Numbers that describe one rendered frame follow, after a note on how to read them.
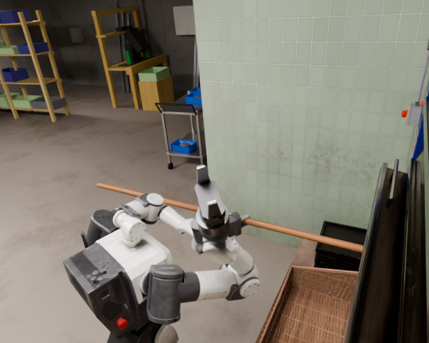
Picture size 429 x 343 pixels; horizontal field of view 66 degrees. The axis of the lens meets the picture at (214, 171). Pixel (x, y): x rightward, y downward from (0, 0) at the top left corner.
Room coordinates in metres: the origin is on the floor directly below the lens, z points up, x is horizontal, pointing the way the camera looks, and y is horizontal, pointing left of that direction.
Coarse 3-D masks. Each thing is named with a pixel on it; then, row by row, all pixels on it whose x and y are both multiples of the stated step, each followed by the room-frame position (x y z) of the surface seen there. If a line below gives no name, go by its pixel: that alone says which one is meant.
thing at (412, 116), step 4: (412, 104) 1.76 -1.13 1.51; (420, 104) 1.75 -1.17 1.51; (408, 108) 1.73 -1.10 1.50; (412, 108) 1.70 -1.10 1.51; (416, 108) 1.69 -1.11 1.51; (420, 108) 1.69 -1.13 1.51; (408, 112) 1.71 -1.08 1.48; (412, 112) 1.69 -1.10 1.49; (416, 112) 1.68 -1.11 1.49; (420, 112) 1.68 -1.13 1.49; (408, 116) 1.70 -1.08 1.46; (412, 116) 1.69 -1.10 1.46; (416, 116) 1.68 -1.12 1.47; (408, 120) 1.70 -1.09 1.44; (412, 120) 1.69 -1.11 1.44; (416, 120) 1.68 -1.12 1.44; (408, 124) 1.70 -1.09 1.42; (412, 124) 1.69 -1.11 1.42; (416, 124) 1.68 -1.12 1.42
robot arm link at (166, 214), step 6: (150, 210) 1.22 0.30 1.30; (156, 210) 1.23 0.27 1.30; (162, 210) 1.24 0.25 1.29; (168, 210) 1.24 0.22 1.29; (174, 210) 1.25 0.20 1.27; (150, 216) 1.22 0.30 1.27; (156, 216) 1.23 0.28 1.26; (162, 216) 1.22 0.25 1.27; (168, 216) 1.21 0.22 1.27; (174, 216) 1.21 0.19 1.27; (180, 216) 1.22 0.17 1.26; (150, 222) 1.23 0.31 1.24; (168, 222) 1.20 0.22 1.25; (174, 222) 1.19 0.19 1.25; (180, 222) 1.19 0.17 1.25; (174, 228) 1.19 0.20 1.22
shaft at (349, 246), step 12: (120, 192) 1.62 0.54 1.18; (132, 192) 1.58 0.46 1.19; (168, 204) 1.45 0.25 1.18; (180, 204) 1.41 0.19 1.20; (264, 228) 1.19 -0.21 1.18; (276, 228) 1.16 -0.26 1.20; (288, 228) 1.14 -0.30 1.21; (312, 240) 1.08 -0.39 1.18; (324, 240) 1.05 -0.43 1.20; (336, 240) 1.04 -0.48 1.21
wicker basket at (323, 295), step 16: (304, 272) 1.35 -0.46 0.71; (320, 272) 1.31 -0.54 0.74; (336, 272) 1.27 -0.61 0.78; (352, 272) 1.23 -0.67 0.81; (288, 288) 1.33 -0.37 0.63; (304, 288) 1.35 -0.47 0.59; (320, 288) 1.31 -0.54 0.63; (336, 288) 1.26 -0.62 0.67; (352, 288) 1.23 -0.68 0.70; (288, 304) 1.25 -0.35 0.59; (304, 304) 1.24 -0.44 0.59; (320, 304) 1.23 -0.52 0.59; (336, 304) 1.22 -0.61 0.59; (272, 320) 1.08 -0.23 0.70; (288, 320) 1.15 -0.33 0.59; (304, 320) 1.14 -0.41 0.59; (320, 320) 1.13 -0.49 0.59; (336, 320) 1.13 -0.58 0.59; (272, 336) 1.06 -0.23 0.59; (288, 336) 1.06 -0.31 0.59; (304, 336) 1.05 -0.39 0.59; (320, 336) 1.05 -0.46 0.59
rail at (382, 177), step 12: (384, 168) 1.20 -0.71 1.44; (384, 180) 1.11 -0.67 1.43; (372, 216) 0.89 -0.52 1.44; (372, 228) 0.83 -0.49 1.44; (372, 240) 0.77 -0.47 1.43; (360, 276) 0.64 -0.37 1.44; (360, 288) 0.60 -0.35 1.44; (360, 300) 0.56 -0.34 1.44; (360, 312) 0.53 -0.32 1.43; (348, 336) 0.47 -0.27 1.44
